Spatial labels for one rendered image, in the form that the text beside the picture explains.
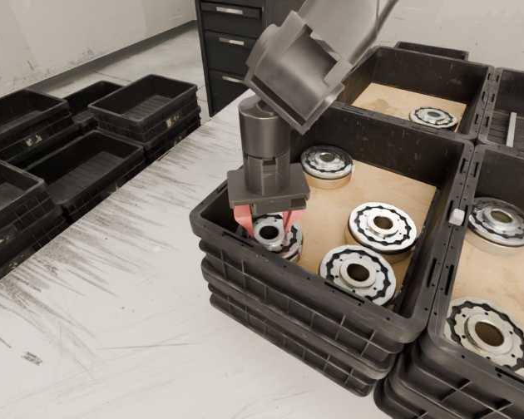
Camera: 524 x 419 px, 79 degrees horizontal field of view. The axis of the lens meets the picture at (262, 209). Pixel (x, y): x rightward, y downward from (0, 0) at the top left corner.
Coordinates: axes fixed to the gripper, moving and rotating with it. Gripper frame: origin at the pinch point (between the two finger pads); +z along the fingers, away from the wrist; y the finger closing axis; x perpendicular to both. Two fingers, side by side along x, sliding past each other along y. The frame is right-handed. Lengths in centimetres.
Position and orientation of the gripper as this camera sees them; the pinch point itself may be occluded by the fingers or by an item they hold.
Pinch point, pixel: (268, 229)
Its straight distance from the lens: 47.4
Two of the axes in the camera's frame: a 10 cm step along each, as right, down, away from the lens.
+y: -9.9, 1.2, -0.7
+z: 0.4, 7.2, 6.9
